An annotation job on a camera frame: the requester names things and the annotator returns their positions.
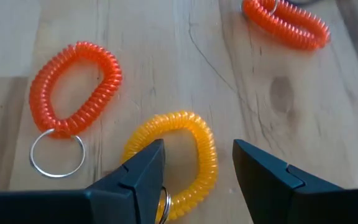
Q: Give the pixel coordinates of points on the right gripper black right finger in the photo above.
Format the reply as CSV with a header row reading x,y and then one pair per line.
x,y
272,193

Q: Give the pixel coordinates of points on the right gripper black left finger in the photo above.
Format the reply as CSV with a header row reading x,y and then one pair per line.
x,y
135,193

